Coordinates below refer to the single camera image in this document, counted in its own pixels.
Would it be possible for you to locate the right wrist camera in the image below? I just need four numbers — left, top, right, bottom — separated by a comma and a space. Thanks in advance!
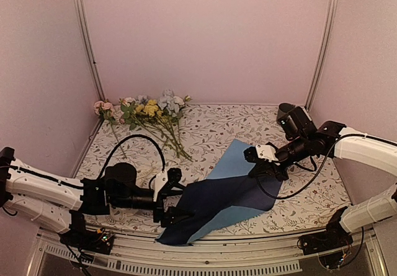
243, 145, 279, 163

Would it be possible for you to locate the grey metal mug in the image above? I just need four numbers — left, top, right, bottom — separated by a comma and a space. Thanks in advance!
277, 102, 295, 124

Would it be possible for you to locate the front aluminium rail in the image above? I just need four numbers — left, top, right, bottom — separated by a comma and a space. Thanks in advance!
26, 212, 392, 275

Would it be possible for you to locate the blue wrapping paper sheet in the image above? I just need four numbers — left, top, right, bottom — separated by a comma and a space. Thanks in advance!
156, 139, 275, 246

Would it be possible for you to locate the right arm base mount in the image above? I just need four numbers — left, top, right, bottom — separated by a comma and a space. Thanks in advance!
297, 229, 353, 270

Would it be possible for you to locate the floral patterned table mat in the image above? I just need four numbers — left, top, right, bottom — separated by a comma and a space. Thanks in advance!
75, 105, 350, 239

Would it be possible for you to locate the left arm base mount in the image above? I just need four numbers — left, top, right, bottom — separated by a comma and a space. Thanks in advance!
59, 228, 115, 255

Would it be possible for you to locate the pink rose stem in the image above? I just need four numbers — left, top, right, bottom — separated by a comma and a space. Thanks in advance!
93, 99, 125, 144

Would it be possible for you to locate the right aluminium frame post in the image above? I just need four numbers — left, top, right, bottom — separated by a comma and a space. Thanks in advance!
305, 0, 338, 112

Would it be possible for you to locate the left aluminium frame post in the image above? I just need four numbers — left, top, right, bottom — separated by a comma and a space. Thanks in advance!
69, 0, 108, 103

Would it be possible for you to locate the blue hydrangea stem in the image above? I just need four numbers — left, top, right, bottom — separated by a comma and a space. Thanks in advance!
136, 89, 193, 159

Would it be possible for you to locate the white pink flower stem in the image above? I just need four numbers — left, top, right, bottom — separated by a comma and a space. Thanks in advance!
120, 96, 175, 148

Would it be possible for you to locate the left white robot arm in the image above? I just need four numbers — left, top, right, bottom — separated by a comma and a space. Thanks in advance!
1, 147, 194, 247

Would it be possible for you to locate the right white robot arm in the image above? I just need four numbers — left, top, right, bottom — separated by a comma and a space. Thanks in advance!
244, 106, 396, 249

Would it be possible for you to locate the aluminium frame post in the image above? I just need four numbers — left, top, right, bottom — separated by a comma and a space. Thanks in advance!
305, 0, 338, 112
69, 0, 108, 103

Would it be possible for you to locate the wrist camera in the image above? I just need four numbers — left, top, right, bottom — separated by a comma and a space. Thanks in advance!
243, 145, 279, 163
153, 168, 182, 202

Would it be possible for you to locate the left black braided cable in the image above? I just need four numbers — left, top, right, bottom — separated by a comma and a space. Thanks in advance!
104, 134, 167, 177

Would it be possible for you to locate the cream printed ribbon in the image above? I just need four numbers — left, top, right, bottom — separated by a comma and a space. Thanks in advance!
104, 162, 163, 223

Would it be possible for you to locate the yellow flower stem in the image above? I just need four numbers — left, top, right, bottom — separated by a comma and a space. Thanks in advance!
135, 99, 193, 162

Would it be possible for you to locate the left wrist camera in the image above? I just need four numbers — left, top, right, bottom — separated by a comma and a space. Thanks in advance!
153, 168, 182, 202

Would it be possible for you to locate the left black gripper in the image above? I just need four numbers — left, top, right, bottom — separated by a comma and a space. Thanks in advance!
111, 188, 195, 228

